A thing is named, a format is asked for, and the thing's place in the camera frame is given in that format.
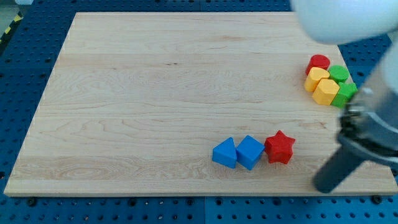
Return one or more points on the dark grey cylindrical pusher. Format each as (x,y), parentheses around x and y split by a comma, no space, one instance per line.
(336,169)

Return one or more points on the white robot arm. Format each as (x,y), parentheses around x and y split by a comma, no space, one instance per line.
(341,22)

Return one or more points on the red star block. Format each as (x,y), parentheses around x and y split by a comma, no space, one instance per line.
(279,148)

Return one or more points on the red cylinder block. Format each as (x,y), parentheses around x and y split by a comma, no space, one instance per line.
(317,60)

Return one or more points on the blue triangular prism block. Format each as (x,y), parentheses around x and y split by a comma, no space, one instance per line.
(225,153)

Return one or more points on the yellow heart block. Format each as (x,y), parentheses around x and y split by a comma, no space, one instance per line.
(315,75)

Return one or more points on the light wooden board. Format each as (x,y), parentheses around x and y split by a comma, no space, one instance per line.
(136,102)

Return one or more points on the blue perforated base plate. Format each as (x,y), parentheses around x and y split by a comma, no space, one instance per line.
(32,40)

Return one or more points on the green star block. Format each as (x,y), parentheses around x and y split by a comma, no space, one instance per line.
(344,94)

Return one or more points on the blue cube block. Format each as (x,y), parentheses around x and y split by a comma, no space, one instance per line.
(249,152)

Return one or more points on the yellow pentagon block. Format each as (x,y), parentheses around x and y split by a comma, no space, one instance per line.
(325,92)

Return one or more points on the green cylinder block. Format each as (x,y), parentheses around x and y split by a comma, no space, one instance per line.
(338,73)

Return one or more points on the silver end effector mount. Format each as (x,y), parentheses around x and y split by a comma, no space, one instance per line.
(369,119)

